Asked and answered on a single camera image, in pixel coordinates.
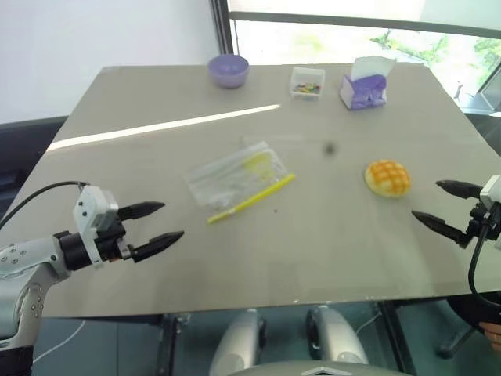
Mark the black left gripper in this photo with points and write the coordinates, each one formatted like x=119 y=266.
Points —
x=110 y=243

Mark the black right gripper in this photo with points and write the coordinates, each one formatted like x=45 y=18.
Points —
x=479 y=225

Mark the round yellow checkered bread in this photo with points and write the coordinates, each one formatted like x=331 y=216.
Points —
x=387 y=178

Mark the clear yellow-zip plastic bag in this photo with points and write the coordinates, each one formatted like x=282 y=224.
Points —
x=227 y=180

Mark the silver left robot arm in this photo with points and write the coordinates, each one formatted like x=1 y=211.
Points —
x=23 y=258

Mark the person's bare hand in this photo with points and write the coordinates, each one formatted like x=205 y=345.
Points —
x=494 y=337

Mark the silver left robot leg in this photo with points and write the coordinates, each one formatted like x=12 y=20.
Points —
x=235 y=340

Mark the silver robot leg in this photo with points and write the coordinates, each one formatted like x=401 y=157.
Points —
x=235 y=340
x=336 y=333

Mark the purple white tissue box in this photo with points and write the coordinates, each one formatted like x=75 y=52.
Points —
x=364 y=92

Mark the dark sofa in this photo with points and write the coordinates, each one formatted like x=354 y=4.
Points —
x=23 y=156

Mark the white tissue sheet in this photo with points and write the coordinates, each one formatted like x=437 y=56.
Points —
x=372 y=66

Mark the silver right robot leg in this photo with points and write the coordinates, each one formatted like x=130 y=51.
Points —
x=336 y=333

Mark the purple bowl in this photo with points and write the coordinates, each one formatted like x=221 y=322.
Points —
x=228 y=72

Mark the colourful small pieces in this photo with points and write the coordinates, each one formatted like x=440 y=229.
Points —
x=307 y=88

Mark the clear square plastic box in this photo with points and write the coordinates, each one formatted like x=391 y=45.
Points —
x=296 y=80

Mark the grey robot torso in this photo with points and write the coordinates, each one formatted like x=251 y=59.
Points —
x=321 y=370

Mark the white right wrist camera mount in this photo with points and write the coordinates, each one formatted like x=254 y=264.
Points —
x=491 y=194

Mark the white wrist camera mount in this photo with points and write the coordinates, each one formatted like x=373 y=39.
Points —
x=491 y=194
x=88 y=207

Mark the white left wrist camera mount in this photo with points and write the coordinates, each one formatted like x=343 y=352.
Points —
x=88 y=207

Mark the dark window frame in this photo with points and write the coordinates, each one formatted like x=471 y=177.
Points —
x=225 y=27

